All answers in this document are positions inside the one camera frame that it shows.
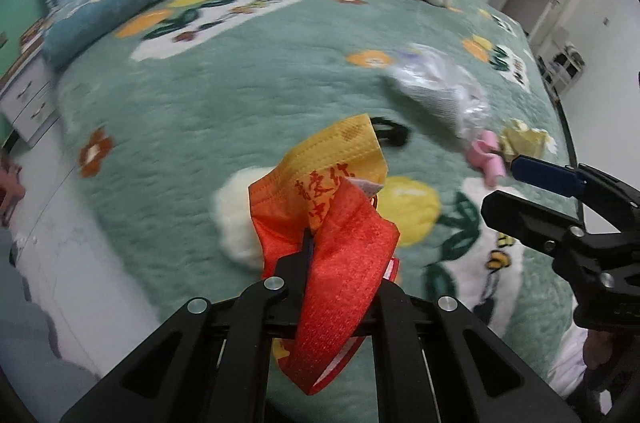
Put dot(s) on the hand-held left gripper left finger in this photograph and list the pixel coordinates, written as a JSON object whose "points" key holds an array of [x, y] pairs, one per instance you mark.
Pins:
{"points": [[295, 283]]}

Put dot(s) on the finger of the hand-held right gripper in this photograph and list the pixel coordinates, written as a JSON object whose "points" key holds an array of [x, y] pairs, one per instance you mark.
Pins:
{"points": [[545, 175], [520, 215]]}

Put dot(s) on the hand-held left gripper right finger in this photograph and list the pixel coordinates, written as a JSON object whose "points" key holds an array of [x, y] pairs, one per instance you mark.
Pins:
{"points": [[395, 308]]}

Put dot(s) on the red and yellow face mask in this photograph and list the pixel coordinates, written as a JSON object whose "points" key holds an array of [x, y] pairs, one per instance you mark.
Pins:
{"points": [[345, 253]]}

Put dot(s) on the pink plastic piece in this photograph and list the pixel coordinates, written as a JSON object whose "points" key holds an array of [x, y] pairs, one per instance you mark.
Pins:
{"points": [[487, 155]]}

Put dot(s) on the crumpled yellow paper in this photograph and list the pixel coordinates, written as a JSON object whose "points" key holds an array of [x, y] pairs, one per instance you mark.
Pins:
{"points": [[525, 138]]}

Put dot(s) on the white cloth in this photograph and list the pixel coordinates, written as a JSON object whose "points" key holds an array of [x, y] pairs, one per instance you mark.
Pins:
{"points": [[567, 358]]}

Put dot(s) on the white metal rack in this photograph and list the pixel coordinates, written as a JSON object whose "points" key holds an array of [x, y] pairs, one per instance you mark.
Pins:
{"points": [[567, 68]]}

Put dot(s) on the clear plastic bag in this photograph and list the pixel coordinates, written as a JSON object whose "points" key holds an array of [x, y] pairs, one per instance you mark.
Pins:
{"points": [[440, 88]]}

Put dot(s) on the black hair clip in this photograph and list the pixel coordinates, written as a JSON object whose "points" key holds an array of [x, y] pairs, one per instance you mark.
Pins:
{"points": [[392, 132]]}

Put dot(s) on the white door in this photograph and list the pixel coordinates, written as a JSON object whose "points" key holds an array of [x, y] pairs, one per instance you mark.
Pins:
{"points": [[565, 3]]}

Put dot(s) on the green printed bed blanket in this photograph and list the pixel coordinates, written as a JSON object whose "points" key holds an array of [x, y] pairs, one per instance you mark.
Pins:
{"points": [[200, 103]]}

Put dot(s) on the pink plastic stool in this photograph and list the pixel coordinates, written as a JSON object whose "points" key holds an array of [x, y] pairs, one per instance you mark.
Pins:
{"points": [[7, 188]]}

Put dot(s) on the white nightstand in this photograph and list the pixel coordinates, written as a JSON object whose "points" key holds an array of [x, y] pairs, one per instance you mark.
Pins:
{"points": [[27, 103]]}

